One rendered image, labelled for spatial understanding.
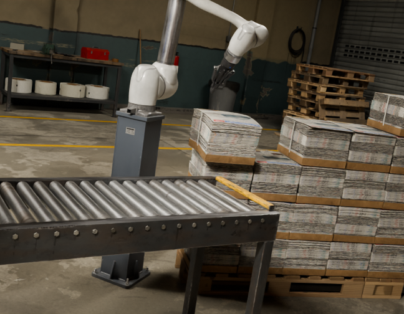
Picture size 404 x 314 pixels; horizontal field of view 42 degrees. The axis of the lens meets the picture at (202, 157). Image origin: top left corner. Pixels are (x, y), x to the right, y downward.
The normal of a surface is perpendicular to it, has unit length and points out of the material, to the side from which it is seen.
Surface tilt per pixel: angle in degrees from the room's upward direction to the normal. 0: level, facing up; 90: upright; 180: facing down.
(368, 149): 90
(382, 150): 90
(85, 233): 90
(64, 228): 90
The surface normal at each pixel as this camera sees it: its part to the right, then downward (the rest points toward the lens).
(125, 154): -0.42, 0.14
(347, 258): 0.22, 0.23
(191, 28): 0.50, 0.25
